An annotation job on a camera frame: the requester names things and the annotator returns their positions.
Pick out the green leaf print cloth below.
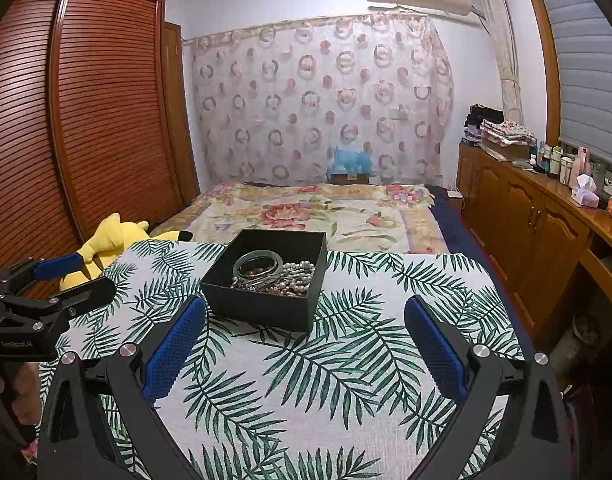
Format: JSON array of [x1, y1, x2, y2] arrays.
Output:
[[36, 240, 527, 480]]

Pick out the tied beige curtain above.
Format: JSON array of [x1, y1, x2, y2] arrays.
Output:
[[473, 0, 524, 126]]

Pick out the person's left hand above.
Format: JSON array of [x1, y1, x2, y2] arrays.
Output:
[[0, 361, 42, 443]]

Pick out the black jewelry box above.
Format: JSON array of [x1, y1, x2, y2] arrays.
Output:
[[199, 228, 328, 333]]

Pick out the wooden window frame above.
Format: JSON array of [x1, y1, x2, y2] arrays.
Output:
[[518, 0, 562, 150]]

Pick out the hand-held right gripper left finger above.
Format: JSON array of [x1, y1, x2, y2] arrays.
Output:
[[36, 296, 209, 480]]

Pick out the yellow plush toy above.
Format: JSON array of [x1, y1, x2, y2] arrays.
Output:
[[60, 213, 194, 292]]

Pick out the sheer circle pattern curtain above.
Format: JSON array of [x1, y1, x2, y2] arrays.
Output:
[[183, 14, 454, 187]]

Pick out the wooden slatted wardrobe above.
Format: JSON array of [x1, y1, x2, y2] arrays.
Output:
[[0, 0, 202, 301]]

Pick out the floral bedspread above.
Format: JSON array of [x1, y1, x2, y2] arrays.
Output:
[[148, 182, 447, 256]]

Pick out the dark folded clothes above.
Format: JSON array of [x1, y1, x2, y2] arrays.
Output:
[[463, 104, 504, 143]]

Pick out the pink tissue box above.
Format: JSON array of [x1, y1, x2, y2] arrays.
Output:
[[571, 174, 601, 208]]

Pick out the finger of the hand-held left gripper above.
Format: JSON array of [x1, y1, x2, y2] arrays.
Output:
[[0, 276, 118, 335], [0, 253, 85, 301]]

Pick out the row of cosmetic bottles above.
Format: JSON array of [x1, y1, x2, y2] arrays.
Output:
[[528, 141, 593, 187]]

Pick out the grey window blind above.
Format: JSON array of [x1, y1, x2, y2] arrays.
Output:
[[528, 0, 612, 161]]

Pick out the white pearl necklace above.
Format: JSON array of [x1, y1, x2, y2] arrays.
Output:
[[271, 259, 316, 297]]

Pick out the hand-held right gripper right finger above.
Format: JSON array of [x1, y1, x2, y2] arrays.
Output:
[[403, 295, 574, 480]]

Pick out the blue plush toy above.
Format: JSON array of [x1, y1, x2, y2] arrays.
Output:
[[327, 146, 374, 176]]

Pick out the brown bead bracelet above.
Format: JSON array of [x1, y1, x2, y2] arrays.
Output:
[[230, 267, 269, 291]]

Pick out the pale jade bangle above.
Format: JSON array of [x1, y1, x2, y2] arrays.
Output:
[[233, 249, 285, 281]]

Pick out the grey waste bin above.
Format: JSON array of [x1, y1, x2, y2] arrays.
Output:
[[551, 312, 603, 382]]

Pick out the wooden sideboard cabinet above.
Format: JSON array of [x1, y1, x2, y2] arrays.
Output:
[[456, 142, 612, 341]]

